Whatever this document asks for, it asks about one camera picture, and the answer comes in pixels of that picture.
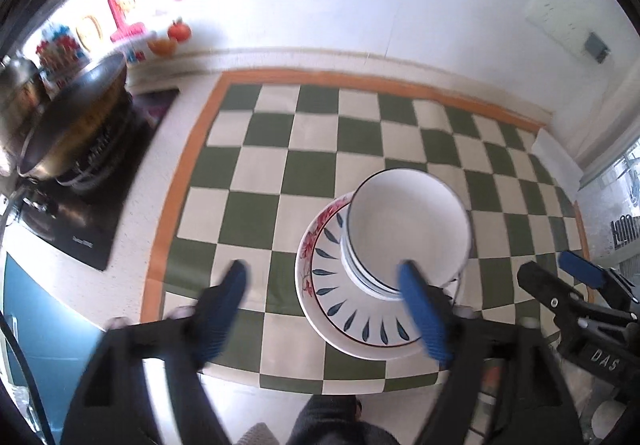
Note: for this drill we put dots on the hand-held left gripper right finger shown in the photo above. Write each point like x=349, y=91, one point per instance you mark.
x=422, y=315

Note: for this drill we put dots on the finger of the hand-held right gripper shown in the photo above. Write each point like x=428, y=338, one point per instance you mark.
x=585, y=270
x=550, y=290

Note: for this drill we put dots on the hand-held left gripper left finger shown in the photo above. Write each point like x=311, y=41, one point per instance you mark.
x=225, y=310

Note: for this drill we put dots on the white plate with blue leaves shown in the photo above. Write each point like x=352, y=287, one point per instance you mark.
x=350, y=315

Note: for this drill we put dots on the dark-rimmed white deep plate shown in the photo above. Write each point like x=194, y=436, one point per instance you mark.
x=356, y=275
x=405, y=215

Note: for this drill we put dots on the white plate with pink roses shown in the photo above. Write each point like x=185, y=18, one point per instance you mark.
x=305, y=270

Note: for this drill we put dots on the person's dark trouser leg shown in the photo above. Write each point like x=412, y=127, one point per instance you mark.
x=340, y=420

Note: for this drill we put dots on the green and cream checkered mat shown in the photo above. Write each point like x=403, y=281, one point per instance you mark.
x=260, y=165

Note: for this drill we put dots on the black gas stove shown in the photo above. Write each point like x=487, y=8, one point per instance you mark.
x=90, y=225

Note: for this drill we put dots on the blue cabinet door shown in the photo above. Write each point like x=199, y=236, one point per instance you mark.
x=45, y=335

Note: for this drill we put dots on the metal wok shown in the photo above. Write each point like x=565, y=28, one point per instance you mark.
x=75, y=115

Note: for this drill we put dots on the steel pot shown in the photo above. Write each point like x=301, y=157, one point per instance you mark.
x=17, y=95

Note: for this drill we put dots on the dark wall socket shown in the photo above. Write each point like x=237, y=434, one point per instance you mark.
x=596, y=46

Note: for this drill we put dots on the white wall plate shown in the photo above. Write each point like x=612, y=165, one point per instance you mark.
x=555, y=15

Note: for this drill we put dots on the colourful wall stickers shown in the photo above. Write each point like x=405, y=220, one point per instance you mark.
x=125, y=20

